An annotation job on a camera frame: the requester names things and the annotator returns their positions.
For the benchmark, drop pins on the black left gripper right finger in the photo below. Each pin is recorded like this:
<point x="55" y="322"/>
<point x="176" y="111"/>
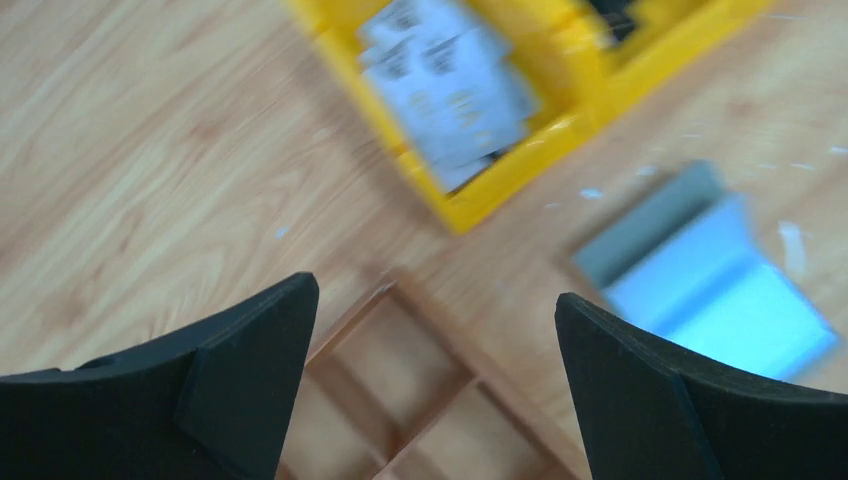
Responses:
<point x="650" y="409"/>

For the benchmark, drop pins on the yellow bin with black cards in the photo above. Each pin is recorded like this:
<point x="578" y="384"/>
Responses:
<point x="617" y="79"/>

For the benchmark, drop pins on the silver VIP card stack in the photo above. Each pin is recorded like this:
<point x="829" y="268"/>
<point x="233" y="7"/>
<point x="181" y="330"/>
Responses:
<point x="446" y="76"/>

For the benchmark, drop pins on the black VIP card stack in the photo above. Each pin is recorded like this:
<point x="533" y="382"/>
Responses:
<point x="623" y="22"/>

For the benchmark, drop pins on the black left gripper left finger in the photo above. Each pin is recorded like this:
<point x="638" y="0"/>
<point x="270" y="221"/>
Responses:
<point x="211" y="400"/>

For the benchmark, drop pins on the yellow bin with silver cards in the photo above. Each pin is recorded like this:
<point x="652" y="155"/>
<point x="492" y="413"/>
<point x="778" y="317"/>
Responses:
<point x="545" y="41"/>

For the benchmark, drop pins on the wooden compartment tray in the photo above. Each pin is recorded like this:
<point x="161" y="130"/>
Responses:
<point x="396" y="390"/>

